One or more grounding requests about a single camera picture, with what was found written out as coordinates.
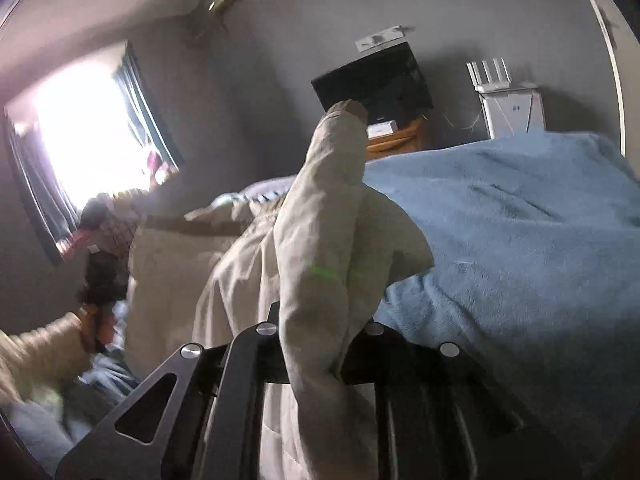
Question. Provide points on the black monitor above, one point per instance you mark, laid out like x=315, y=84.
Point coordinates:
x=380, y=85

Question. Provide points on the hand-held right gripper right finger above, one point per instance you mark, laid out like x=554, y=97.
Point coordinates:
x=400, y=375

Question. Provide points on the white box appliance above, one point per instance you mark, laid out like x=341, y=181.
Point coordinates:
x=512, y=110

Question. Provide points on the wooden desk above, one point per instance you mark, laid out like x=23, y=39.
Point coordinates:
x=400, y=142

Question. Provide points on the blue fleece blanket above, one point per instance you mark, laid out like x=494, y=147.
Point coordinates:
x=510, y=230

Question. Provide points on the white door frame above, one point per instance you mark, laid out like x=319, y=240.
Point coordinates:
x=607, y=60

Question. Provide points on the white router with antennas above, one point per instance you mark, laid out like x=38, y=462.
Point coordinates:
x=490, y=75

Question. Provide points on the small white box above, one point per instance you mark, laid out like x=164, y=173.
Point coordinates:
x=382, y=130

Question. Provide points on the person's left forearm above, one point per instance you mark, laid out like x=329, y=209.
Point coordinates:
x=40, y=355

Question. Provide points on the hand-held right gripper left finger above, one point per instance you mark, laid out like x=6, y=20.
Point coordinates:
x=240, y=360

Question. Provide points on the white wall-mounted strip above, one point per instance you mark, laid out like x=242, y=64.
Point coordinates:
x=382, y=38

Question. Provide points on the dark blue curtain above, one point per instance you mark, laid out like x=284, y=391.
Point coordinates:
x=147, y=110

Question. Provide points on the plaid cloth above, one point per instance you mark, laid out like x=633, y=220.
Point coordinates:
x=120, y=225

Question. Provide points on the beige hooded puffer jacket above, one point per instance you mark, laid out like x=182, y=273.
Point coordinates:
x=320, y=240

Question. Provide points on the bright window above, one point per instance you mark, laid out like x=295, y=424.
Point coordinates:
x=85, y=140

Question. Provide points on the pink cloth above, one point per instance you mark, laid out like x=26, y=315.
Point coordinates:
x=156, y=165

